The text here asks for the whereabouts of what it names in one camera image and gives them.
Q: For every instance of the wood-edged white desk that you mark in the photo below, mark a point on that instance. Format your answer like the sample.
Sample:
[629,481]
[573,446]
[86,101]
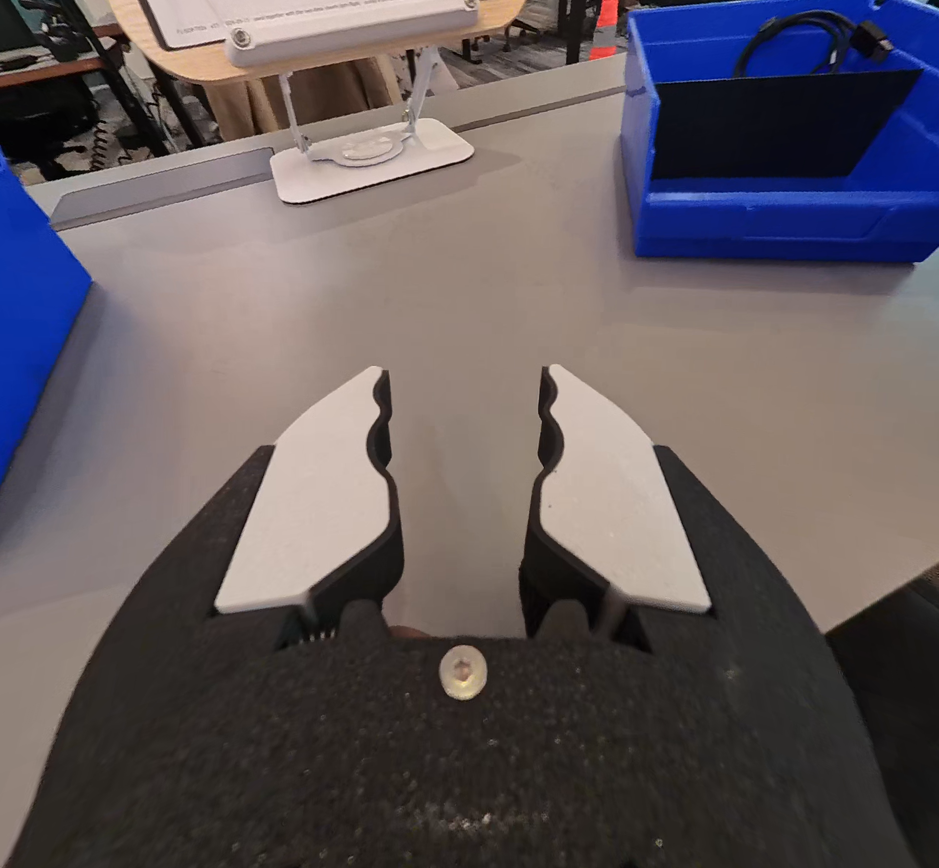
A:
[44,72]

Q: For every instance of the black usb hub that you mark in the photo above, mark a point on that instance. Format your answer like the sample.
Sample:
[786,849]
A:
[873,43]

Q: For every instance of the white document stand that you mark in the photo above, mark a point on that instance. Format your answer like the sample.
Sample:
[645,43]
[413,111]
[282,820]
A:
[440,149]

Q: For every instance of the blue plastic bin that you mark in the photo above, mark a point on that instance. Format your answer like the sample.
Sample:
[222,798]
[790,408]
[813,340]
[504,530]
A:
[770,215]
[37,332]

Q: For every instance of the black bin divider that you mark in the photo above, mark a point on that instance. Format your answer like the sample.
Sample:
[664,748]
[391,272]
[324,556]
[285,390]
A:
[777,123]

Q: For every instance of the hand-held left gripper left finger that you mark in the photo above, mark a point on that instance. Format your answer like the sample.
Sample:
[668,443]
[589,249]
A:
[315,508]

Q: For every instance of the tan hanging cloth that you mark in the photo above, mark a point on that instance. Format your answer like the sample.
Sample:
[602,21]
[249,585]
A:
[345,90]

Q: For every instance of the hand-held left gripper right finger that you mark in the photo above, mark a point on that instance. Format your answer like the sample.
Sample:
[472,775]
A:
[623,516]

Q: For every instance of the orange traffic cone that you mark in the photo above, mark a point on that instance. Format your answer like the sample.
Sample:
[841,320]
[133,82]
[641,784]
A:
[607,17]

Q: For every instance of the black tripod stand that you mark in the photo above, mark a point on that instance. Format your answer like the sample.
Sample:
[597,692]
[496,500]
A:
[51,32]

